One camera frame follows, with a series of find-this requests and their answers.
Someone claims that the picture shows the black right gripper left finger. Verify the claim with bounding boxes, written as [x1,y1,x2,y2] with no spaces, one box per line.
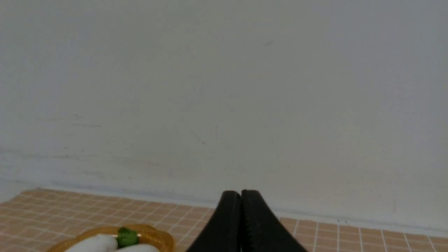
[187,190,242,252]

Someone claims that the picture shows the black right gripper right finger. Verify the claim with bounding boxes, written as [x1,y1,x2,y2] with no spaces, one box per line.
[240,190,307,252]

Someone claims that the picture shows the white radish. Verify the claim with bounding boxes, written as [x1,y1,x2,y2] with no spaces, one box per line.
[66,227,140,252]
[115,244,159,252]

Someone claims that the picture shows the amber ribbed plastic plate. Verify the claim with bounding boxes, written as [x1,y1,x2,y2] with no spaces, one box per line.
[47,224,176,252]

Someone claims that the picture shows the orange checkered tablecloth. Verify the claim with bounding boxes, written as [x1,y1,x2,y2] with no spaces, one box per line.
[0,189,448,252]

